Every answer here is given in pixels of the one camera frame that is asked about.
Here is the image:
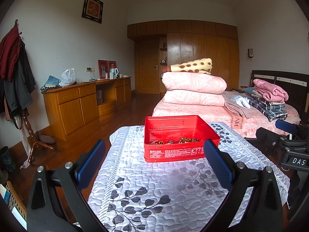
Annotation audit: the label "dark wooden headboard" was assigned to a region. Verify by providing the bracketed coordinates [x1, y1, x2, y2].
[251, 70, 309, 113]

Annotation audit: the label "beige towel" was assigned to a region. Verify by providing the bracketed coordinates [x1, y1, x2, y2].
[224, 101, 253, 127]

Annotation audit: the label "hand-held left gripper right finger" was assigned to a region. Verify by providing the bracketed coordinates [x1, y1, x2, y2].
[203, 139, 283, 232]

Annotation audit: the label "wooden wardrobe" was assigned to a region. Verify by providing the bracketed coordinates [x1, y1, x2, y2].
[127, 20, 239, 95]

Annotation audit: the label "wooden door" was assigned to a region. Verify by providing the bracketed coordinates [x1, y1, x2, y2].
[134, 41, 161, 94]

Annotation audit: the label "framed calligraphy picture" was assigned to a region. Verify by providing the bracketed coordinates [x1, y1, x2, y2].
[81, 0, 104, 24]

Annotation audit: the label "wooden sideboard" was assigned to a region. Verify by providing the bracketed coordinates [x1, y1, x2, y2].
[41, 77, 132, 142]

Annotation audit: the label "pink bedspread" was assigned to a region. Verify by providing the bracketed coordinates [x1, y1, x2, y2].
[152, 90, 301, 138]

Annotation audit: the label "blue patterned bin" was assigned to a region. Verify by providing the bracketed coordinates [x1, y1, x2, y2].
[0, 146, 16, 173]

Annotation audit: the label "wooden coat rack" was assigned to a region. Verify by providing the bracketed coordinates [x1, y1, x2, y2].
[14, 19, 55, 165]

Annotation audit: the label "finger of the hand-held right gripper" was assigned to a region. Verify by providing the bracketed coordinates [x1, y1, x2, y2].
[255, 127, 290, 156]
[275, 119, 301, 141]

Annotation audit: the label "folded blue cloth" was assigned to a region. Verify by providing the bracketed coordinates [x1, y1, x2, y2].
[41, 75, 60, 91]

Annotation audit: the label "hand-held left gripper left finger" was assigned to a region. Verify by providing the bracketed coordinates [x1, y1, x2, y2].
[26, 139, 108, 232]

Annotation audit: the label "red tin box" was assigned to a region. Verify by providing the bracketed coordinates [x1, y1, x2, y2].
[144, 115, 221, 163]

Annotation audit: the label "red hanging scarf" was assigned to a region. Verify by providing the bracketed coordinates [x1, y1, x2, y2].
[0, 26, 22, 81]

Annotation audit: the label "grey leaf-print quilted cover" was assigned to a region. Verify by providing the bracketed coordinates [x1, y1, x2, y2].
[87, 122, 290, 232]

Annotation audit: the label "white cloth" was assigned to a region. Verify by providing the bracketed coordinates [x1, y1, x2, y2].
[230, 95, 251, 109]

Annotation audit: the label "dark hanging coats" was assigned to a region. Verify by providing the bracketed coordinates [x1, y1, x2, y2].
[0, 40, 36, 116]

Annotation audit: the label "white plastic bag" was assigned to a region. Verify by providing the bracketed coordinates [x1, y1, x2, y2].
[59, 68, 76, 86]

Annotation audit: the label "folded pink blanket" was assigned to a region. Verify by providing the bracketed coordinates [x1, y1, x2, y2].
[253, 78, 289, 103]

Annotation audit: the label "yellow brown-spotted blanket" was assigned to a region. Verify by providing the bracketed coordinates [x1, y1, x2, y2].
[170, 58, 213, 75]

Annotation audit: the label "grey slippers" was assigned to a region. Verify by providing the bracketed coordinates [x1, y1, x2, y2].
[36, 131, 55, 145]

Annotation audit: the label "folded plaid clothing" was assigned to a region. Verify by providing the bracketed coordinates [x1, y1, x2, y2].
[249, 98, 288, 122]

